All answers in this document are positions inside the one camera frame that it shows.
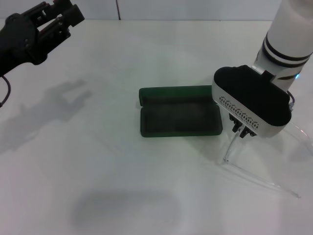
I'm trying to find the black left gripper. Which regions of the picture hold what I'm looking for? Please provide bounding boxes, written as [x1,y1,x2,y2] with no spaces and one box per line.
[0,0,86,77]

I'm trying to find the clear white glasses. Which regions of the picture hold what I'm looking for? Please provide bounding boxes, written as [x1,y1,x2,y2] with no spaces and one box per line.
[223,121,313,199]

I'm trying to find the green glasses case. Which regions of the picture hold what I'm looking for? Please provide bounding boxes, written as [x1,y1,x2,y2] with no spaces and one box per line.
[138,85,223,139]

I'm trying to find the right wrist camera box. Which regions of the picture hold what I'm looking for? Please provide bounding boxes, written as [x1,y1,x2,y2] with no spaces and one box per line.
[211,65,293,139]

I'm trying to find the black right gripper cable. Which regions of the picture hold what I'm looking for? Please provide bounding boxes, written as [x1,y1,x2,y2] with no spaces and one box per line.
[286,90,297,111]

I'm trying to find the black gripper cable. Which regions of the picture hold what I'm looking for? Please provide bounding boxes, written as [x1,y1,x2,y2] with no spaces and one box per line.
[286,90,297,111]
[0,76,12,108]

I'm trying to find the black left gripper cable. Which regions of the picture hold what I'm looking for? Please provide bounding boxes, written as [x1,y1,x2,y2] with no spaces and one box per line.
[0,76,12,108]

